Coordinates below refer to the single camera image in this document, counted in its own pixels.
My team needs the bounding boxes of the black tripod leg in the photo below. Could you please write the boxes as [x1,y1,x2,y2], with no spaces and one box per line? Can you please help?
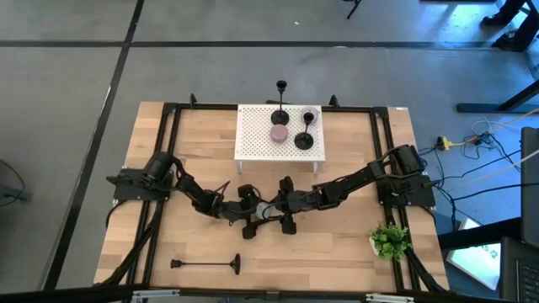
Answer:
[341,0,363,20]

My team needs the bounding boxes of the black aluminium table frame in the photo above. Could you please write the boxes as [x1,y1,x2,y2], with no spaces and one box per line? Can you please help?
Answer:
[94,93,450,303]

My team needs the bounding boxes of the dark laptop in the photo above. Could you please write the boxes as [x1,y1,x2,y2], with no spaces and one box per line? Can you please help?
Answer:
[499,237,539,303]

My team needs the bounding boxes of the white tablet screen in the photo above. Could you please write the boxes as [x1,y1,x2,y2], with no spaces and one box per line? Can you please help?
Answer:
[446,218,502,291]

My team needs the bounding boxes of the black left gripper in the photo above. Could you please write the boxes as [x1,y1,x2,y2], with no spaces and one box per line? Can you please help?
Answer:
[221,183,264,241]

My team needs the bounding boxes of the white perforated metal shelf riser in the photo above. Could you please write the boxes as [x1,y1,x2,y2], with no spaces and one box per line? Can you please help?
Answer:
[233,104,327,175]

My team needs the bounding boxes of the medium black candlestick holder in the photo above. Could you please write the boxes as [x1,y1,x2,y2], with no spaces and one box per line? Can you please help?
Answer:
[270,79,291,126]

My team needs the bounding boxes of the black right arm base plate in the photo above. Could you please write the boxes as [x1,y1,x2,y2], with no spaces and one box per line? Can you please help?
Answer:
[376,174,437,208]

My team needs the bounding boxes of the pink speckled candle tin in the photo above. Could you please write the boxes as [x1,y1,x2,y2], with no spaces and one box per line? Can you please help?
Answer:
[269,124,290,144]

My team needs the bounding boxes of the person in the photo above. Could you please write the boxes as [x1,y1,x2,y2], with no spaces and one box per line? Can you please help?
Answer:
[481,0,539,52]

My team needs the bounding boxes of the short black candlestick holder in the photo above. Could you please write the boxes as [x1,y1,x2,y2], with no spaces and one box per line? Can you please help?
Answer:
[294,110,316,152]

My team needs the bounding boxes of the yellow cable plug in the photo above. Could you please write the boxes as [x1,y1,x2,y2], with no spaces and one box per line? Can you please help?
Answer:
[436,136,458,152]

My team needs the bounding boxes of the green plant in white pot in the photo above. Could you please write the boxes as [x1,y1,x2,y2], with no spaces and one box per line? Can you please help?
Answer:
[369,221,413,261]

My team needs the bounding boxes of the black monitor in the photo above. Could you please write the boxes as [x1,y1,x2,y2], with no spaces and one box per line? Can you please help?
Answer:
[520,125,539,249]

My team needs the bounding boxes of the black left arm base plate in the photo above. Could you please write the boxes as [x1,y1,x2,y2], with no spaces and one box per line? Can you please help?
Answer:
[107,167,173,202]

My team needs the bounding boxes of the silver aluminium bracket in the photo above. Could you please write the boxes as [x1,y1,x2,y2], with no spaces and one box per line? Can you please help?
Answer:
[131,289,181,302]
[365,293,416,303]

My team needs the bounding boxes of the grey floor box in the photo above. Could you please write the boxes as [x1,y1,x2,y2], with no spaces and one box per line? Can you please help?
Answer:
[0,184,34,203]

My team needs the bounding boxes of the tall black candlestick holder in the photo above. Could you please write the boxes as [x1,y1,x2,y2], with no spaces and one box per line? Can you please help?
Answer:
[169,252,242,276]

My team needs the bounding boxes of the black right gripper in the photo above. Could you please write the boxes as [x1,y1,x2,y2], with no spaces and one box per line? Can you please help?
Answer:
[271,175,321,236]

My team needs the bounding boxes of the black desk leg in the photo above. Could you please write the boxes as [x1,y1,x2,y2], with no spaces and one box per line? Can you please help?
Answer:
[456,79,539,114]

